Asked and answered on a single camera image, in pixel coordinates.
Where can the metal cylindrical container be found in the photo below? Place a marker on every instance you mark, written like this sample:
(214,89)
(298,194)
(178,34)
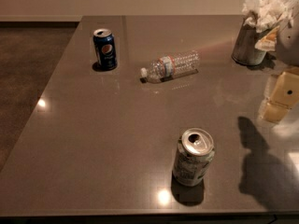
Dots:
(244,51)

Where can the blue pepsi can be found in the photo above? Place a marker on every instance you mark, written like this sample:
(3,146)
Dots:
(105,50)

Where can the green white 7up can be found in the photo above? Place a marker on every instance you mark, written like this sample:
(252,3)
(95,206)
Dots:
(195,152)

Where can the clear plastic water bottle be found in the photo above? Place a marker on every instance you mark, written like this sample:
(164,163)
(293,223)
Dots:
(170,67)

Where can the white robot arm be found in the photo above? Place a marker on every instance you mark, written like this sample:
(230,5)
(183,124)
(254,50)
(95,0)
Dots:
(287,47)

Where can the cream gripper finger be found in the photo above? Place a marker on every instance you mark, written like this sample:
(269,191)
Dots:
(284,97)
(270,86)

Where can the crumpled white paper napkins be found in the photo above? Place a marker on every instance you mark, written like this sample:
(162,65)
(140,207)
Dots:
(266,18)

